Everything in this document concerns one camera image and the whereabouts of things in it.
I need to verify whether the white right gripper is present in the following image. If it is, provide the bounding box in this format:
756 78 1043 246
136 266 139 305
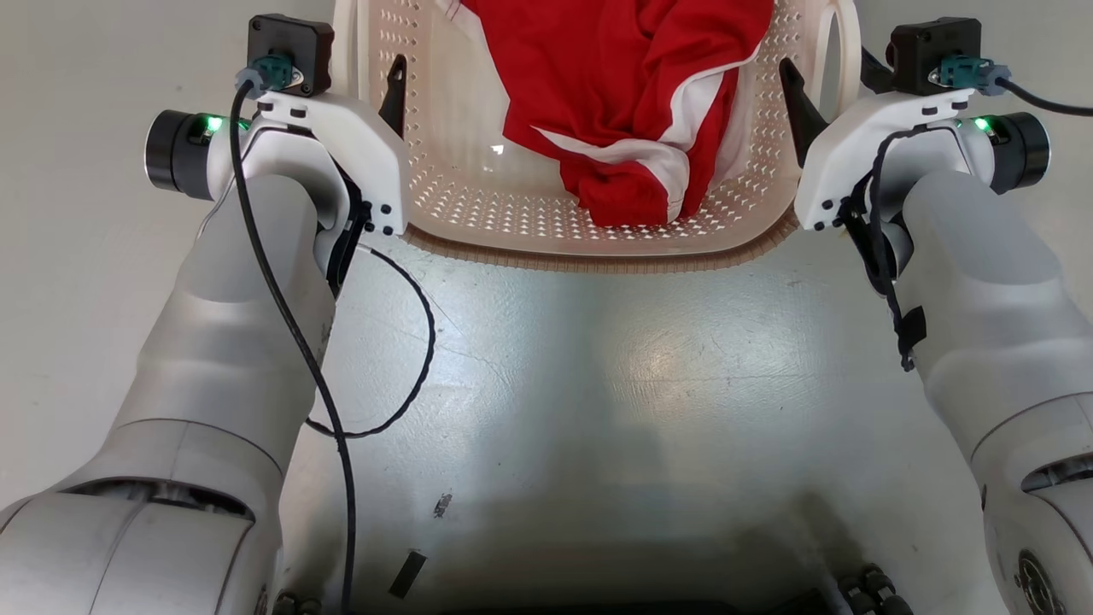
778 46 976 232

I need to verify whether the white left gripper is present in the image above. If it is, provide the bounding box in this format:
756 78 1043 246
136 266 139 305
254 54 412 237

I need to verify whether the cream perforated plastic laundry basket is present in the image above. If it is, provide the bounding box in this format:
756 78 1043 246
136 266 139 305
331 0 862 275

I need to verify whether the red garment with white stripes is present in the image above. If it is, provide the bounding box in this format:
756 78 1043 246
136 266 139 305
444 0 776 228

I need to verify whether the black tape strip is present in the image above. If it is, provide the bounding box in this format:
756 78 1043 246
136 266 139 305
389 550 427 600

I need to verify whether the black cable with teal plug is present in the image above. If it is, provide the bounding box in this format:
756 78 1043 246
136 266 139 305
229 53 356 615
938 55 1093 118

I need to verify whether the thin black strapped arm cable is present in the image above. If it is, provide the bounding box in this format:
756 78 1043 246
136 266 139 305
840 126 929 373

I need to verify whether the thin black looping cable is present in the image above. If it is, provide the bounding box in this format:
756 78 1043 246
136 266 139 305
303 243 438 441

